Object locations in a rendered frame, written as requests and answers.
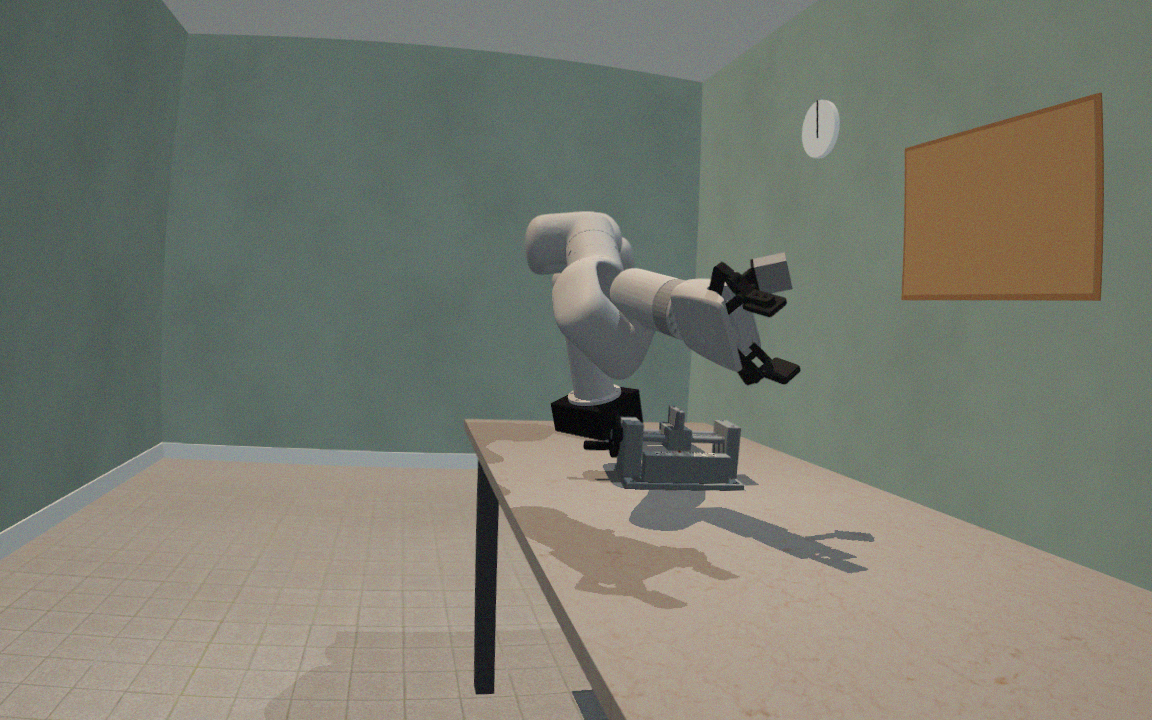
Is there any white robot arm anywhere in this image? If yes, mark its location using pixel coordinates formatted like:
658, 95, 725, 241
525, 212, 793, 406

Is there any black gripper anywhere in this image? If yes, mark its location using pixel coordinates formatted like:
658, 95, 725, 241
666, 262, 801, 385

